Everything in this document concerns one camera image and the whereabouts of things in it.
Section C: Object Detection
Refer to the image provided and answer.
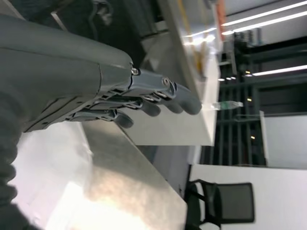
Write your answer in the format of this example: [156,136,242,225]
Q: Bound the stainless steel workbench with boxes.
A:
[48,120,188,230]

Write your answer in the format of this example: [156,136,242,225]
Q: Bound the black mesh office chair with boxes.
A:
[184,178,256,230]

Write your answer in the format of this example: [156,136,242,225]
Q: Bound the white desk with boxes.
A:
[119,0,220,147]

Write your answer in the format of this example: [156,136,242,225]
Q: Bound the dark metal storage rack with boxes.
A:
[200,28,307,166]

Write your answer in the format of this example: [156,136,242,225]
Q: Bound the clear plastic water bottle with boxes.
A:
[210,100,244,111]

